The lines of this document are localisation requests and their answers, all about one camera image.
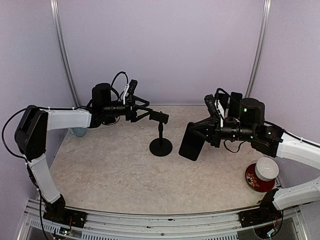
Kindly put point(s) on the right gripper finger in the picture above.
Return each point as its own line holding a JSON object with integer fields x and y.
{"x": 201, "y": 136}
{"x": 207, "y": 124}

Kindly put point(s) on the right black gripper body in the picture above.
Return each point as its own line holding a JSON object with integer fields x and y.
{"x": 216, "y": 133}

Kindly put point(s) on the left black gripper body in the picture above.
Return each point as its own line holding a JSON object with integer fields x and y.
{"x": 129, "y": 113}

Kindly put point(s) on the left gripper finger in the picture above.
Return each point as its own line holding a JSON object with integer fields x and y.
{"x": 143, "y": 115}
{"x": 136, "y": 102}

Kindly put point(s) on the black pole phone stand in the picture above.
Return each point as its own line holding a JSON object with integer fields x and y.
{"x": 160, "y": 146}

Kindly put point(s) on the black phone blue edge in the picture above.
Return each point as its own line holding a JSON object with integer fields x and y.
{"x": 234, "y": 105}

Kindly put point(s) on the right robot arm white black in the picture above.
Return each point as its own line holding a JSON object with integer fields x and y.
{"x": 243, "y": 120}

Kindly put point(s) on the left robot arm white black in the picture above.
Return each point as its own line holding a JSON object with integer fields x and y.
{"x": 105, "y": 106}

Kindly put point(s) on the light blue white cup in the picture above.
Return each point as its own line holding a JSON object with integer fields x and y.
{"x": 78, "y": 132}

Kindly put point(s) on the red floral plate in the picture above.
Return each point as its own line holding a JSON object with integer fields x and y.
{"x": 256, "y": 183}

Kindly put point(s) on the white bowl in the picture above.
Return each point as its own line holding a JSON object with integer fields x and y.
{"x": 266, "y": 169}

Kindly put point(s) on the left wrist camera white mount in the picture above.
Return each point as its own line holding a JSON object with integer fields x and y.
{"x": 129, "y": 90}

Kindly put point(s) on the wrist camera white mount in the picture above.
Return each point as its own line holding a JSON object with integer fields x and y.
{"x": 129, "y": 90}
{"x": 214, "y": 107}

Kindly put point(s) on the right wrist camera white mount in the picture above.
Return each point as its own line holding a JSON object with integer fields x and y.
{"x": 214, "y": 107}

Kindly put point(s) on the right aluminium frame post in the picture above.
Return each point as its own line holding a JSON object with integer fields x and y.
{"x": 259, "y": 48}

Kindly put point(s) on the aluminium frame post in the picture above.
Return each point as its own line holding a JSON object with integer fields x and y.
{"x": 54, "y": 6}
{"x": 259, "y": 48}

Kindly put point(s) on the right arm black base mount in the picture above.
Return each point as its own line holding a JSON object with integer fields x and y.
{"x": 258, "y": 216}

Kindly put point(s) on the front aluminium rail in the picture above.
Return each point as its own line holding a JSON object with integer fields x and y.
{"x": 101, "y": 225}

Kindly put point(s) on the left aluminium frame post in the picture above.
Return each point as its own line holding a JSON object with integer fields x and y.
{"x": 54, "y": 6}

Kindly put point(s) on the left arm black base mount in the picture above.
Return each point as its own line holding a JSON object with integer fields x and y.
{"x": 69, "y": 217}

